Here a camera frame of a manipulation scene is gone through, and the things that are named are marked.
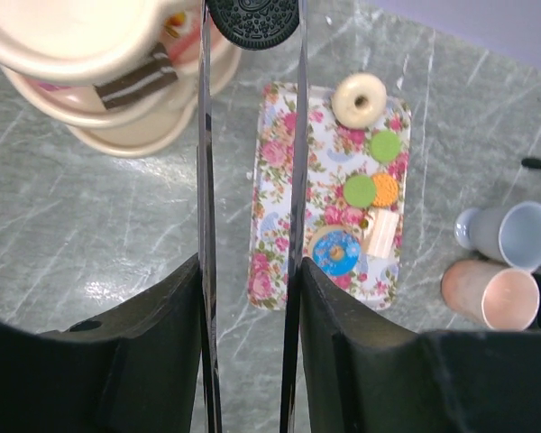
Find black toy cookie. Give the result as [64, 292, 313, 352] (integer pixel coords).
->
[206, 0, 299, 51]

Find pink mug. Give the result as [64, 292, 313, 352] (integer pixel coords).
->
[441, 259, 540, 331]

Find pink toy cake slice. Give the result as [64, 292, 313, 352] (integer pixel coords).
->
[161, 11, 200, 63]

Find blue frosted toy donut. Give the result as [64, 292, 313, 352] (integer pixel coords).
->
[307, 226, 362, 277]

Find white toy donut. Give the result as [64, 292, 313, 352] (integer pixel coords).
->
[332, 73, 387, 129]

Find cream toy wafer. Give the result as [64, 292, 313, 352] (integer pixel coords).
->
[362, 208, 399, 259]

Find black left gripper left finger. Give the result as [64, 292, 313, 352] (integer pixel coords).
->
[0, 257, 201, 432]

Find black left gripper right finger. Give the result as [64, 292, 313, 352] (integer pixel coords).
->
[301, 259, 541, 432]

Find chocolate layer toy cake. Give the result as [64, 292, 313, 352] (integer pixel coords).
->
[94, 42, 179, 109]

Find orange toy macaron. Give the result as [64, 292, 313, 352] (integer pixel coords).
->
[371, 172, 399, 207]

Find green toy macaron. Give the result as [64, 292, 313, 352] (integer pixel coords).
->
[343, 174, 377, 208]
[370, 130, 401, 163]

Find floral serving tray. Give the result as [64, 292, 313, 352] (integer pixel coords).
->
[247, 82, 411, 310]

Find cream three-tier dessert stand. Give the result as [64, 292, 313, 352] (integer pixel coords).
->
[0, 0, 243, 159]

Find metal serving tongs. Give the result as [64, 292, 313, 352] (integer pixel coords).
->
[197, 1, 308, 432]

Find light blue mug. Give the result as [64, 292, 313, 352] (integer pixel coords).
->
[454, 201, 541, 272]

